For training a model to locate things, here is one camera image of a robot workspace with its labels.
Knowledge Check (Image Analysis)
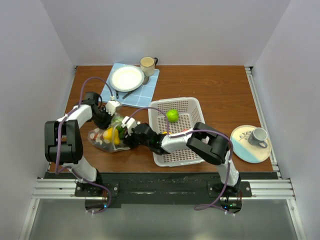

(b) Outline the black handled spoon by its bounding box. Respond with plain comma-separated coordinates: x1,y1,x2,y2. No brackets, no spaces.
122,76,150,100

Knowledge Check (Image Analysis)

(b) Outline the clear polka dot zip bag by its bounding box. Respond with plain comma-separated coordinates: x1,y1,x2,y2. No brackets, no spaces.
87,113,130,153

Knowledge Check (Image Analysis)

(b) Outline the yellow fake pepper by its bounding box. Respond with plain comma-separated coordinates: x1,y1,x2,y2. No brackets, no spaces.
102,127,121,145

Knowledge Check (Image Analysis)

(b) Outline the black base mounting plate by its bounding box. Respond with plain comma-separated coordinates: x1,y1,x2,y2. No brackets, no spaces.
75,172,252,209

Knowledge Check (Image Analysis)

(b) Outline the aluminium frame rail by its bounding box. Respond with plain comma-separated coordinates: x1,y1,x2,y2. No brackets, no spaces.
31,179,295,200

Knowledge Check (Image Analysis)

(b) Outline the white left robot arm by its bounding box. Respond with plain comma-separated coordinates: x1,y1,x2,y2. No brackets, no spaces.
44,92,120,196

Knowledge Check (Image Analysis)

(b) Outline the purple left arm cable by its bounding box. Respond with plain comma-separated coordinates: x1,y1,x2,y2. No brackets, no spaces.
54,76,113,215

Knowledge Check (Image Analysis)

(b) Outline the blue checked placemat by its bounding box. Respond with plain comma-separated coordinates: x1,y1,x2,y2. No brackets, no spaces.
100,63,160,108

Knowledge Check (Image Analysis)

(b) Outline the beige mug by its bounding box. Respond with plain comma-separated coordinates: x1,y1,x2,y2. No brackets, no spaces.
139,56,158,77

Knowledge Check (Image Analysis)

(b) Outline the grey teacup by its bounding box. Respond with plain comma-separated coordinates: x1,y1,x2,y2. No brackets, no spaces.
247,127,268,149

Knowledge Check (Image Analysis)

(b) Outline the white plastic basket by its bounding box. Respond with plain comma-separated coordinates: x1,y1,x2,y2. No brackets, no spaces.
148,97,205,167

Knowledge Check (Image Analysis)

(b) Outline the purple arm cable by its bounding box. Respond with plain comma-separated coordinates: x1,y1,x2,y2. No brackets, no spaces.
54,76,113,215
127,106,234,213

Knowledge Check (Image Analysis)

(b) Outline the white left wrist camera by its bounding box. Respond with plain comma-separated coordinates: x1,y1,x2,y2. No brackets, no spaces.
105,100,122,116

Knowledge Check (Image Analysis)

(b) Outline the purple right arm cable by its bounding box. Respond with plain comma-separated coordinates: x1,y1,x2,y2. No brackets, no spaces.
127,106,234,213

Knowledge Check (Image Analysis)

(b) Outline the green fake apple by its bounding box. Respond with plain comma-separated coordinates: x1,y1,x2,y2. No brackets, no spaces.
166,109,179,123

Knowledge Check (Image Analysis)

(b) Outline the dark green fake vegetable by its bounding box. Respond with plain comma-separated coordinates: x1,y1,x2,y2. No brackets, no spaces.
116,125,125,140

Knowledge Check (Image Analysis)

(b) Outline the white round plate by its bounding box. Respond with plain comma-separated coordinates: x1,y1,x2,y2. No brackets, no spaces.
109,65,145,92

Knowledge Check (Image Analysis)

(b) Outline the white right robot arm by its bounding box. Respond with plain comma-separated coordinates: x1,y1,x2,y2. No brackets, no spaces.
121,120,241,197

